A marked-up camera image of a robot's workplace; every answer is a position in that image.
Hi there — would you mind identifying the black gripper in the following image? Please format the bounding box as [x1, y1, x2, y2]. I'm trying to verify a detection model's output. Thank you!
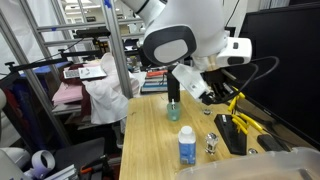
[203, 71, 235, 102]

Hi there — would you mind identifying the black ball head mount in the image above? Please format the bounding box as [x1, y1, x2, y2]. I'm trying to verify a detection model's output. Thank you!
[199, 94, 216, 106]

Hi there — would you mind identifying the clear plastic container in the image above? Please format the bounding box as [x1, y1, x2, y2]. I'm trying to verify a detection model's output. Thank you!
[174, 146, 320, 180]

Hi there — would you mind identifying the black wedge stand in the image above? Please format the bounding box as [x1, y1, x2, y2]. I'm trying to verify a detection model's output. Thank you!
[213, 113, 248, 156]

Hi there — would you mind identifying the small glass jar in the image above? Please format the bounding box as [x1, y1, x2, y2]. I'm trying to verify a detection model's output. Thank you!
[204, 132, 219, 156]

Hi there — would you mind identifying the teal plastic cup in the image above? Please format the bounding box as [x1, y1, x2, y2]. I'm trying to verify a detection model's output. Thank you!
[166, 101, 183, 123]

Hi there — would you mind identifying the black monitor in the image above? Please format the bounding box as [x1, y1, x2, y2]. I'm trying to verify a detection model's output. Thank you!
[233, 1, 320, 148]

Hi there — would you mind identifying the blue white plastic bottle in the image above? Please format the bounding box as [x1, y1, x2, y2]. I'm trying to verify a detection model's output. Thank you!
[177, 125, 197, 166]

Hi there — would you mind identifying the stack of books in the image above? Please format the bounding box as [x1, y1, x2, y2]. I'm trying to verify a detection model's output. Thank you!
[140, 69, 169, 94]

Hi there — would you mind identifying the small black box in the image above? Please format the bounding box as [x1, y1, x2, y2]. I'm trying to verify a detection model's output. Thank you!
[256, 133, 284, 153]

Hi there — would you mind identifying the white cloth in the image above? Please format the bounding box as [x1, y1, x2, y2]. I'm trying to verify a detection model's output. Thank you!
[81, 53, 141, 125]

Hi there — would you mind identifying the white printed paper sheet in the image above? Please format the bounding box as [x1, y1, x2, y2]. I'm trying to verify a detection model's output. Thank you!
[78, 65, 108, 81]

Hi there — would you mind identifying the maroon cloth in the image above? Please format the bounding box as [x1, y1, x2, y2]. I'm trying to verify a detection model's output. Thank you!
[59, 63, 93, 118]

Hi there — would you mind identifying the small printed code card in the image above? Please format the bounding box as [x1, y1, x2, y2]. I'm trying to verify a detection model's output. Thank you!
[63, 68, 81, 80]

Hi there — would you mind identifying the pink cloth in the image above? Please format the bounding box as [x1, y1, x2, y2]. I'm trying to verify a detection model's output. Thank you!
[51, 81, 84, 107]

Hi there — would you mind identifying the orange black hand clamp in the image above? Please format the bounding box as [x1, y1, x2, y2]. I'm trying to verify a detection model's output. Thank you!
[79, 154, 111, 180]

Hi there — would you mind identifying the black panel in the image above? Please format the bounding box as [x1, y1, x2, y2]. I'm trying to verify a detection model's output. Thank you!
[53, 137, 108, 171]

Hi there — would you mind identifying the white tape roll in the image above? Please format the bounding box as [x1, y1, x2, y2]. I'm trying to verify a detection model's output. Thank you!
[31, 149, 56, 179]

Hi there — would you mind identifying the white plastic housing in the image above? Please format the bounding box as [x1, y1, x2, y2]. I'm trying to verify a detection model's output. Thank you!
[0, 146, 26, 180]

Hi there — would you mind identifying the aluminium frame post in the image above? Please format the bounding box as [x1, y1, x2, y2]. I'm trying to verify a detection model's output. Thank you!
[99, 0, 134, 100]
[0, 9, 73, 148]

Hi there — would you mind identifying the black bar camera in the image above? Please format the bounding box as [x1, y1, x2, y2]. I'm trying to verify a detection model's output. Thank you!
[75, 28, 112, 38]

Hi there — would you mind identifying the aluminium frame crossbar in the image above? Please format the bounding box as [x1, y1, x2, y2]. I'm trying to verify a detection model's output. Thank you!
[36, 18, 144, 33]
[43, 32, 144, 48]

